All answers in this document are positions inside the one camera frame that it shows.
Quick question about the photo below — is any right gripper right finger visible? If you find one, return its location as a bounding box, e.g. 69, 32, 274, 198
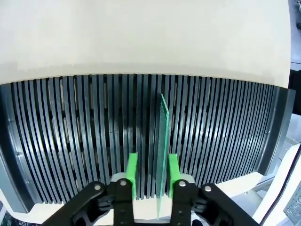
168, 154, 259, 226

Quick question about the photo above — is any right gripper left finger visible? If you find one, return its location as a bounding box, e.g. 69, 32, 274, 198
43, 152, 139, 226

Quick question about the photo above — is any green perforated circuit board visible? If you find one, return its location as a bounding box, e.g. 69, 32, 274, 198
156, 93, 171, 221

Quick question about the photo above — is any black slotted board rack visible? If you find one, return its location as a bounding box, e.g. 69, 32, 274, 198
0, 73, 296, 214

